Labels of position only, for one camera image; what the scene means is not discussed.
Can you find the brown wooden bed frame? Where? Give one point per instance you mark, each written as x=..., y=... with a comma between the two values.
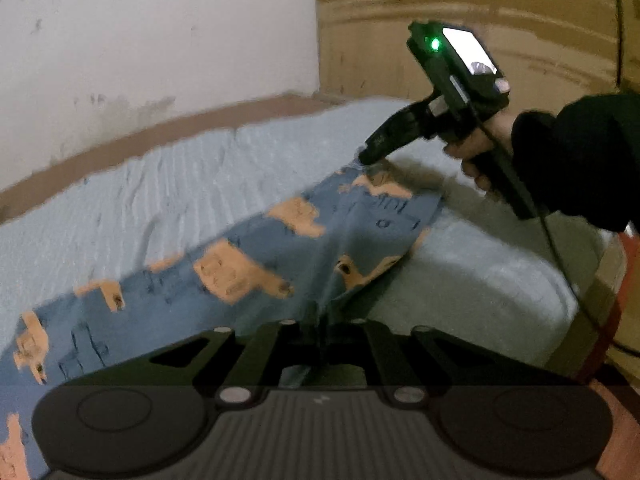
x=150, y=135

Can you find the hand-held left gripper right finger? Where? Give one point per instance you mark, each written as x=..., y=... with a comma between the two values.
x=374, y=347

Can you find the light blue quilted bed pad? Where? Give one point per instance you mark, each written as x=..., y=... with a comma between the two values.
x=150, y=200

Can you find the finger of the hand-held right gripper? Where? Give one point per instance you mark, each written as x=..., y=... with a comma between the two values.
x=392, y=132

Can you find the blue pants with orange print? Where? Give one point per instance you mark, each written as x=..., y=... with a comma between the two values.
x=165, y=310

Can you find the person's right hand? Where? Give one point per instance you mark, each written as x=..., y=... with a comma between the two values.
x=500, y=135

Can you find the person's right forearm black sleeve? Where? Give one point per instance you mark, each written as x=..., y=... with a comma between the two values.
x=585, y=160

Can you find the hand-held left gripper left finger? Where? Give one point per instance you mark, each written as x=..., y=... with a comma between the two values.
x=295, y=342

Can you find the plywood wall panel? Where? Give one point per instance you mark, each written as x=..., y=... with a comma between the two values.
x=380, y=20

